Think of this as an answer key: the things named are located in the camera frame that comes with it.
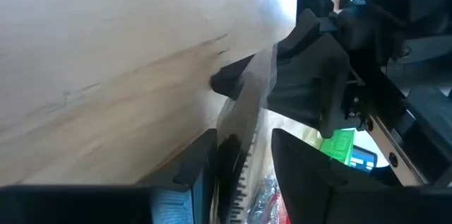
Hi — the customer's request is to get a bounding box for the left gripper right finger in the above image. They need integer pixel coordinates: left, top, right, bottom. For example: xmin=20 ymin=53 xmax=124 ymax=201
xmin=270 ymin=128 xmax=452 ymax=224

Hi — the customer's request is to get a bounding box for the green plastic basket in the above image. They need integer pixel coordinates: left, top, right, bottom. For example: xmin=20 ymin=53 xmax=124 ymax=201
xmin=319 ymin=128 xmax=356 ymax=167

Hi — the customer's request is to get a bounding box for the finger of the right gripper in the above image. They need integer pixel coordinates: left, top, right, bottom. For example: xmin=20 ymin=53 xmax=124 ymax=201
xmin=266 ymin=8 xmax=351 ymax=138
xmin=210 ymin=0 xmax=335 ymax=100

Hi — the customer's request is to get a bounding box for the comb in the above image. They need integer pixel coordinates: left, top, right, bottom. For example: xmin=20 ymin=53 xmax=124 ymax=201
xmin=210 ymin=45 xmax=280 ymax=224

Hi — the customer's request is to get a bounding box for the red plastic basket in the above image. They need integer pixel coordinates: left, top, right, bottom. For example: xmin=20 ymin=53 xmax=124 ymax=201
xmin=263 ymin=190 xmax=291 ymax=224

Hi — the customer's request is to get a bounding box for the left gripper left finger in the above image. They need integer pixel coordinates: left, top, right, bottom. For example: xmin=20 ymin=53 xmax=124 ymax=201
xmin=0 ymin=128 xmax=219 ymax=224

